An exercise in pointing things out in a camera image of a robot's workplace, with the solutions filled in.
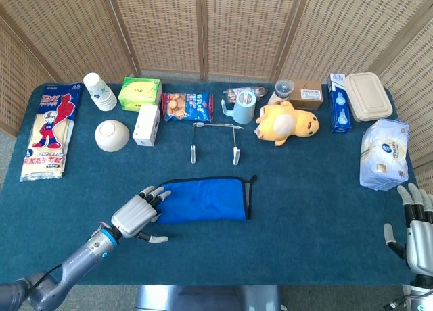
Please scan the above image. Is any blue table cloth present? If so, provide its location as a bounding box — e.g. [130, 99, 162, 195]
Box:
[0, 82, 429, 287]

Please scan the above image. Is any blue biscuit bag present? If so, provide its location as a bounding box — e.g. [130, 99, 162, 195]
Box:
[162, 91, 214, 123]

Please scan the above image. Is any stack of paper cups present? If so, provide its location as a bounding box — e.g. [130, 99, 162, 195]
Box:
[83, 72, 118, 112]

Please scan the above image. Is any green tissue box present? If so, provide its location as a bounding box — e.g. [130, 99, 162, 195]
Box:
[117, 76, 162, 112]

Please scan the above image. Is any tissue paper pack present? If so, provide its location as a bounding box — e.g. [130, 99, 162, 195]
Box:
[359, 118, 411, 192]

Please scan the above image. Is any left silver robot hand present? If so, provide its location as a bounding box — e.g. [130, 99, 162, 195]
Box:
[110, 185, 173, 245]

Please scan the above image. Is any woven folding screen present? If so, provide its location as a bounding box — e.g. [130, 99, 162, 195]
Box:
[0, 0, 433, 193]

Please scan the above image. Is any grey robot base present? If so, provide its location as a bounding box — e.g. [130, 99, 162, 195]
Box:
[135, 284, 283, 311]

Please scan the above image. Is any light blue mug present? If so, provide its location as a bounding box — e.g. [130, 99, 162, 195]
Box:
[221, 91, 257, 125]

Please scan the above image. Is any white cardboard box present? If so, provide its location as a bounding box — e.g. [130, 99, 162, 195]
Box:
[132, 104, 161, 147]

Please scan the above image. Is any grey and blue cloth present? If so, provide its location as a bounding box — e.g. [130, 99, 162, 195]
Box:
[156, 174, 258, 225]

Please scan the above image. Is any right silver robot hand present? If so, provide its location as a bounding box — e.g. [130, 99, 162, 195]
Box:
[383, 182, 433, 277]

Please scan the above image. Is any blue and white box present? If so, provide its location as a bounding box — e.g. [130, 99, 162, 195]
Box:
[326, 73, 352, 134]

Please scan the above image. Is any rubber gloves package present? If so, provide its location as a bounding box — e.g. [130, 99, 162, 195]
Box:
[19, 83, 83, 183]

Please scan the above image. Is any beige lidded food container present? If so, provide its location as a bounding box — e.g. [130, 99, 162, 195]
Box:
[344, 72, 394, 122]

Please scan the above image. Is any brown cardboard box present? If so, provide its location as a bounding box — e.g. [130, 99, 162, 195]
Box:
[289, 80, 323, 110]

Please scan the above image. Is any metal wire stand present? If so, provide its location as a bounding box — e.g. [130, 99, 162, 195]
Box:
[189, 122, 244, 166]

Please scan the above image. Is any jar with clear lid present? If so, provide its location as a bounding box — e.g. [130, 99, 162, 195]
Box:
[270, 79, 295, 105]

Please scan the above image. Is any upturned beige bowl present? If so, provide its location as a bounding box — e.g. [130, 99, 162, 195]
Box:
[94, 119, 131, 153]

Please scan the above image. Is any yellow plush toy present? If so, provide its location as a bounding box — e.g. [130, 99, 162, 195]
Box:
[254, 100, 320, 147]

